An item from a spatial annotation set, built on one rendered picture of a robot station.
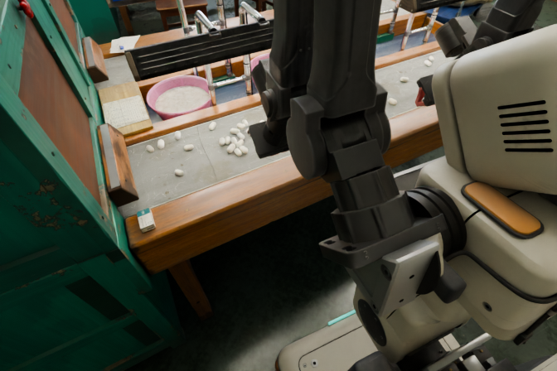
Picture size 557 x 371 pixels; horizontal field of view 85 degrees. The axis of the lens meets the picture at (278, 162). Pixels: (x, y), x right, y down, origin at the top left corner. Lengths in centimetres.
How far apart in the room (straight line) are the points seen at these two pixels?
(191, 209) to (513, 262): 74
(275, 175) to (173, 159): 36
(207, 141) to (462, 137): 88
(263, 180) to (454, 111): 65
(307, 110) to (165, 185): 76
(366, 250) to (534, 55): 22
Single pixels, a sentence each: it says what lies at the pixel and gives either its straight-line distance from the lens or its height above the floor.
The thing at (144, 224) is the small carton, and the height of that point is 79.
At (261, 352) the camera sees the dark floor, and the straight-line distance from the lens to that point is 152.
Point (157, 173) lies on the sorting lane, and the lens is 106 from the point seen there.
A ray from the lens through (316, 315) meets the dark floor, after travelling 156.
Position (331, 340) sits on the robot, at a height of 28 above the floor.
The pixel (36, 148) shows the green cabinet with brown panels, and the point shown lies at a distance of 59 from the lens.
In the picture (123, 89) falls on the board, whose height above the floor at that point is 78.
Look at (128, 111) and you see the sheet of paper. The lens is 128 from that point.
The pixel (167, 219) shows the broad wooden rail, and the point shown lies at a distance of 91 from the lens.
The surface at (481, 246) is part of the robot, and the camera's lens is 38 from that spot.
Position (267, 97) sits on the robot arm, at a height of 123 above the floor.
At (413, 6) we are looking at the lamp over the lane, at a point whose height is 106.
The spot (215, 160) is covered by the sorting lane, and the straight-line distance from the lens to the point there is 105.
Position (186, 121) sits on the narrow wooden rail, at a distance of 118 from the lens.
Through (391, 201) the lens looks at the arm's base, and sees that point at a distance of 33.
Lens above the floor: 149
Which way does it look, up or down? 47 degrees down
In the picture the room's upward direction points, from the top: straight up
